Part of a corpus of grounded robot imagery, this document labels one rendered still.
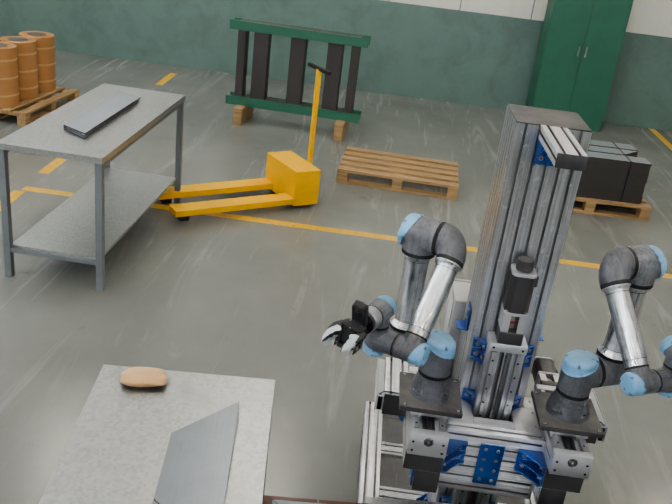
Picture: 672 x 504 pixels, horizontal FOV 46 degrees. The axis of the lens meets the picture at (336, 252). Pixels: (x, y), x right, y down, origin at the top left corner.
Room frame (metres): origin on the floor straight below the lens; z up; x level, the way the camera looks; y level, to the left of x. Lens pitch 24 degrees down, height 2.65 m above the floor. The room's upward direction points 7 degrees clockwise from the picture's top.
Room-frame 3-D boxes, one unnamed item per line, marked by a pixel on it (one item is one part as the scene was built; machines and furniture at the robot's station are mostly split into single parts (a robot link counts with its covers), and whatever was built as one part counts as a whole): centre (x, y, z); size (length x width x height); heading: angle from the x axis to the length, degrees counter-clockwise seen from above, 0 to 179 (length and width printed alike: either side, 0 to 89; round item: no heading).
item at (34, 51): (8.69, 3.73, 0.38); 1.20 x 0.80 x 0.77; 173
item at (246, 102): (9.31, 0.72, 0.58); 1.60 x 0.60 x 1.17; 84
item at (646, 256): (2.48, -1.02, 1.41); 0.15 x 0.12 x 0.55; 114
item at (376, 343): (2.25, -0.18, 1.34); 0.11 x 0.08 x 0.11; 63
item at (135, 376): (2.26, 0.59, 1.07); 0.16 x 0.10 x 0.04; 94
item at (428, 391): (2.44, -0.40, 1.09); 0.15 x 0.15 x 0.10
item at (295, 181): (6.63, 0.91, 0.61); 1.42 x 0.56 x 1.22; 125
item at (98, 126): (5.63, 1.82, 0.49); 1.80 x 0.70 x 0.99; 176
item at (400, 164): (7.87, -0.55, 0.07); 1.20 x 0.80 x 0.14; 86
